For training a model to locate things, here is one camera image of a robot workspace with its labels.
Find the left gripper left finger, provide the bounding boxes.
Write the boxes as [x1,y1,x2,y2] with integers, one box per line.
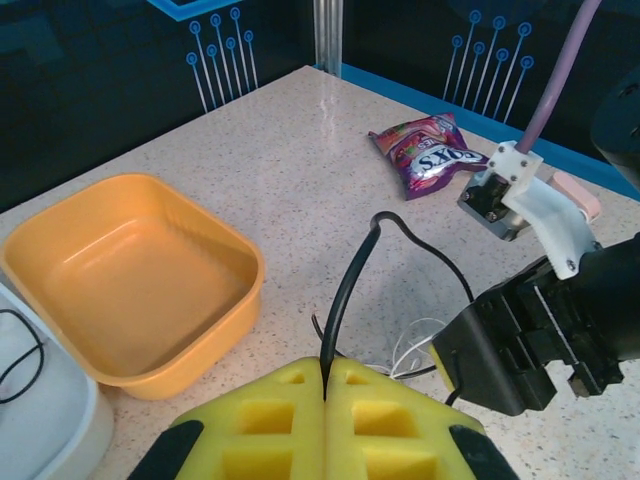
[129,357,326,480]

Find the wire bundle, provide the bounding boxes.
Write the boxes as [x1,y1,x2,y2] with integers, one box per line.
[0,308,46,404]

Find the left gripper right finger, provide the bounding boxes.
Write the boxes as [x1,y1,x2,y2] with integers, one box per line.
[324,357,521,480]

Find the orange plastic bin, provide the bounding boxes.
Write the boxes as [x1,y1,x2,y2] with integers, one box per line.
[2,172,266,401]

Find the thin white cable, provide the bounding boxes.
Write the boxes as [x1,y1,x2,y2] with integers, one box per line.
[391,317,451,380]

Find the aluminium frame post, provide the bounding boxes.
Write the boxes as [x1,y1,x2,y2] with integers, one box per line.
[313,0,344,76]

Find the small pink eraser block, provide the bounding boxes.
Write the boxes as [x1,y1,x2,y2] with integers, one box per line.
[548,171,602,227]

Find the aluminium side rail blue edge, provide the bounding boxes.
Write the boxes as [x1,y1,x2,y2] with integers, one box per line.
[339,62,640,174]

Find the white plastic bin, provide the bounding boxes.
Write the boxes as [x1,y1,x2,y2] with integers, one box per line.
[0,284,114,480]

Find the thin black cable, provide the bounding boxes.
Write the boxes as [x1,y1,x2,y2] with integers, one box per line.
[309,212,474,401]

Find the purple candy bag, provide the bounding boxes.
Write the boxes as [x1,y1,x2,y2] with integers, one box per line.
[368,113,490,202]

